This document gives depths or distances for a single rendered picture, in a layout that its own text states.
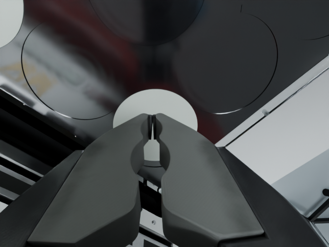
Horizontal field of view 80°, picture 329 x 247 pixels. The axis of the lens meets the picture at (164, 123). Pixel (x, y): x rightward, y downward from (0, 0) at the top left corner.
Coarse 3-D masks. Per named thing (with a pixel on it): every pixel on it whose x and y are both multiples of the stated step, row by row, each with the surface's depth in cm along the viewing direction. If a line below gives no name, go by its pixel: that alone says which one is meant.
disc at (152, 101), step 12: (132, 96) 21; (144, 96) 21; (156, 96) 21; (168, 96) 21; (180, 96) 21; (120, 108) 22; (132, 108) 22; (144, 108) 22; (156, 108) 22; (168, 108) 22; (180, 108) 22; (192, 108) 22; (120, 120) 23; (180, 120) 23; (192, 120) 23; (156, 144) 24; (144, 156) 25; (156, 156) 26
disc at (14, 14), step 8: (0, 0) 17; (8, 0) 17; (16, 0) 17; (0, 8) 17; (8, 8) 17; (16, 8) 17; (0, 16) 17; (8, 16) 17; (16, 16) 17; (0, 24) 17; (8, 24) 17; (16, 24) 17; (0, 32) 18; (8, 32) 18; (16, 32) 18; (0, 40) 18; (8, 40) 18
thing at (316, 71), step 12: (324, 60) 20; (312, 72) 21; (324, 72) 21; (300, 84) 21; (276, 96) 22; (288, 96) 22; (264, 108) 23; (276, 108) 22; (252, 120) 23; (240, 132) 24; (216, 144) 25; (228, 144) 25
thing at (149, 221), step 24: (0, 96) 24; (24, 120) 25; (48, 120) 26; (0, 144) 20; (24, 144) 22; (72, 144) 27; (24, 168) 20; (48, 168) 22; (144, 192) 33; (144, 216) 27
